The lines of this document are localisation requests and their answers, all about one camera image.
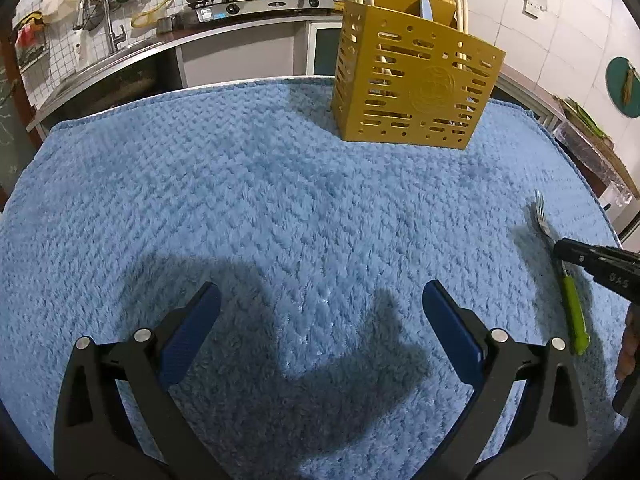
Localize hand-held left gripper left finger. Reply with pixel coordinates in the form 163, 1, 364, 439
52, 281, 226, 480

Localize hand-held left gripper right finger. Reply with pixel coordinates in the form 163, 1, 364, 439
422, 281, 592, 480

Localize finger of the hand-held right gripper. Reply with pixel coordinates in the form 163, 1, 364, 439
554, 238, 640, 303

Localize green-handled metal fork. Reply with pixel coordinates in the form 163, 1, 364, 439
534, 190, 591, 356

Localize yellow perforated utensil holder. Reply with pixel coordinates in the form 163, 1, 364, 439
331, 0, 507, 150

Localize person's right hand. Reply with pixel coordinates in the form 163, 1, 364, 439
615, 305, 640, 382

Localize side table with vegetables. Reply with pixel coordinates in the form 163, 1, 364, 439
549, 94, 632, 206

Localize blue fluffy blanket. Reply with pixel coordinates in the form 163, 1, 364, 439
0, 76, 626, 480

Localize green round board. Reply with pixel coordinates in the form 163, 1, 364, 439
605, 56, 640, 120

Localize steel sink counter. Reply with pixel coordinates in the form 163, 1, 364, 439
25, 40, 178, 136

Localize kitchen cabinet with glass doors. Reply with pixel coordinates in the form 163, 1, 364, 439
175, 15, 346, 90

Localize metal sink faucet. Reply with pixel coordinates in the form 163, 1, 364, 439
101, 0, 129, 55

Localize steel gas stove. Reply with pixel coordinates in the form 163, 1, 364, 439
175, 0, 347, 27

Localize red bag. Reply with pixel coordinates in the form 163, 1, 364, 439
14, 24, 40, 52

